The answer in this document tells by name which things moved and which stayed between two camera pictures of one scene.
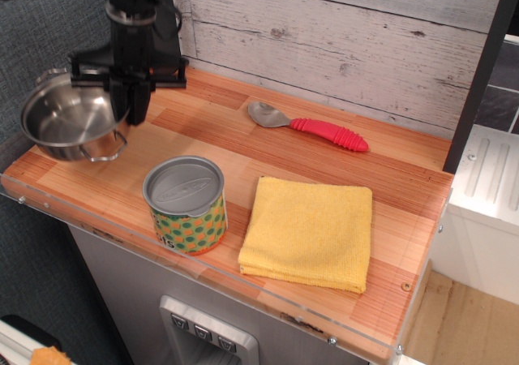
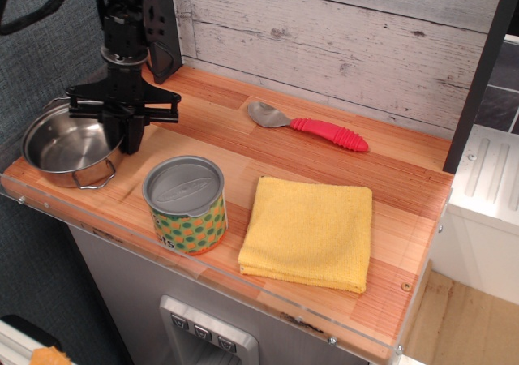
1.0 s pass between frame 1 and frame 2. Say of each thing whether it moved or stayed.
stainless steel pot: moved
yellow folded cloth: stayed
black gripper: moved
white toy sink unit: stayed
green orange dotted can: stayed
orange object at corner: stayed
